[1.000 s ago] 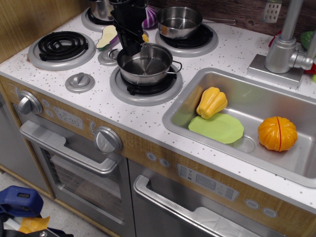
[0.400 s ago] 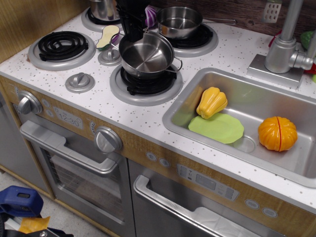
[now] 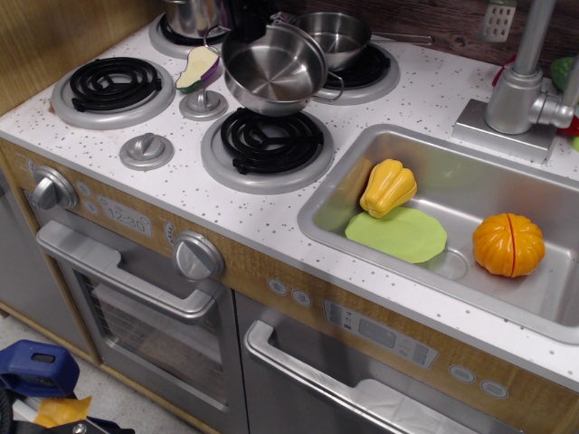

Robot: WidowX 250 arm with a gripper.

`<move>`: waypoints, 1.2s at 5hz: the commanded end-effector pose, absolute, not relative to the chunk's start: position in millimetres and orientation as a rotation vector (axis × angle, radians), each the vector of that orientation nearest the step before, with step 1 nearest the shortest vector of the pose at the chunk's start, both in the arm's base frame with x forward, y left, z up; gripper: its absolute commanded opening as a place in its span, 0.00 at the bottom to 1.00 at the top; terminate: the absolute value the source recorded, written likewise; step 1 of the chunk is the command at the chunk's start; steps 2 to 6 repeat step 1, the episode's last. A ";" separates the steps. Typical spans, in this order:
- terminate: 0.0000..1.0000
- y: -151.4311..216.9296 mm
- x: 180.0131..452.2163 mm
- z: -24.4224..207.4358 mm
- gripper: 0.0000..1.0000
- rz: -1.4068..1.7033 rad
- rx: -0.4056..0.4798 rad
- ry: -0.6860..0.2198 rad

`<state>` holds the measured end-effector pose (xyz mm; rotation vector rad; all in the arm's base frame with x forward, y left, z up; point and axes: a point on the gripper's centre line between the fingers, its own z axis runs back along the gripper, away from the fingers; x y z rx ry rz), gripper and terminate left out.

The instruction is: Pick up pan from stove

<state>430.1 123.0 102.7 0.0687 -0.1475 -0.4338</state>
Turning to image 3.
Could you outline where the red toy item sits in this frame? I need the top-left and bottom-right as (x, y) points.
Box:
(491, 54), (517, 88)

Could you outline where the silver toy faucet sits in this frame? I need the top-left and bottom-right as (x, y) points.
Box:
(452, 1), (578, 163)

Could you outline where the green toy vegetable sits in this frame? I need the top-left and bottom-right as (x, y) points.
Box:
(550, 57), (574, 91)

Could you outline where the oven dial knob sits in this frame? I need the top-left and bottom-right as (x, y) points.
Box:
(32, 165), (79, 211)
(173, 231), (225, 282)

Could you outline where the left oven dial knob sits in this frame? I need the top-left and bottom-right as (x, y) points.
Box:
(32, 165), (79, 211)

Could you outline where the green toy plate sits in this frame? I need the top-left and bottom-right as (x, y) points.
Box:
(345, 207), (448, 263)

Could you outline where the yellow tape piece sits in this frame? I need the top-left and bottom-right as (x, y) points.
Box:
(33, 396), (92, 429)

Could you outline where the toy eggplant half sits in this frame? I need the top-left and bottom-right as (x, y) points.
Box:
(176, 46), (219, 93)

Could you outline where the oven clock display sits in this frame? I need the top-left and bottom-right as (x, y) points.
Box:
(97, 195), (153, 238)

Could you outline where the orange toy pumpkin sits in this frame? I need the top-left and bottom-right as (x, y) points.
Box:
(472, 213), (546, 278)

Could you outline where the toy dishwasher door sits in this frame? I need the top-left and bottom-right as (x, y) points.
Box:
(235, 294), (578, 433)

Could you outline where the rear right black coil burner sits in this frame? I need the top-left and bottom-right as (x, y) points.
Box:
(324, 44), (391, 90)

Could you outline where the toy oven door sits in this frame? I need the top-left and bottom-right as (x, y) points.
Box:
(34, 207), (248, 433)

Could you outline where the front right black coil burner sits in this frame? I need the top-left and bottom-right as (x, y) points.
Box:
(220, 108), (327, 175)

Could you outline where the steel two-handled pot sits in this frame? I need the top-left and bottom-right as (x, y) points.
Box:
(204, 23), (345, 117)

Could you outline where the silver toy sink basin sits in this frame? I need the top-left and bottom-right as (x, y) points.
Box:
(298, 124), (578, 344)

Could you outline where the grey stove knob upper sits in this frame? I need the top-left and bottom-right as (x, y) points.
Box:
(179, 89), (229, 121)

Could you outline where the grey stove knob lower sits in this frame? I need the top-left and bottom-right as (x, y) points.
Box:
(119, 133), (175, 171)

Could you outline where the front left black coil burner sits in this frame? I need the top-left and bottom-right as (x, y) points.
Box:
(69, 57), (163, 112)

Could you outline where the silver slotted spatula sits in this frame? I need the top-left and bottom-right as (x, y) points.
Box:
(478, 0), (517, 42)

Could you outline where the right oven dial knob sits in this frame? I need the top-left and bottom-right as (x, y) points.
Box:
(173, 231), (225, 282)

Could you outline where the black coil burner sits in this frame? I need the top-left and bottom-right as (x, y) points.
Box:
(157, 14), (225, 46)
(69, 57), (163, 112)
(324, 44), (391, 90)
(220, 108), (327, 175)

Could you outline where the dishwasher control panel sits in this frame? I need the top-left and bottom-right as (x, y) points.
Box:
(323, 299), (439, 369)

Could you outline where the blue clamp tool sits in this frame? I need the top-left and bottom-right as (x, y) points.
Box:
(1, 340), (80, 398)

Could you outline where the tall steel pot rear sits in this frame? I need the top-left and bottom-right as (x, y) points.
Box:
(163, 0), (231, 39)

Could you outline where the grey stove knob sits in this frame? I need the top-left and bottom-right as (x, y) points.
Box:
(179, 89), (229, 121)
(119, 133), (175, 171)

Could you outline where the steel saucepan with long handle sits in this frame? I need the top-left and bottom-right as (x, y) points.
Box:
(291, 12), (435, 72)

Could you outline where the rear left black coil burner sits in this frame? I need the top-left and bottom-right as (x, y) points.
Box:
(157, 14), (225, 46)

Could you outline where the yellow toy bell pepper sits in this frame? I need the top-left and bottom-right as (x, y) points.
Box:
(359, 159), (417, 218)

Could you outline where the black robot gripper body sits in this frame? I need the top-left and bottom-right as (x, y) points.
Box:
(226, 0), (277, 43)

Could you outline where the purple toy onion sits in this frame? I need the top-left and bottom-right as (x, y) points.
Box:
(270, 12), (290, 24)

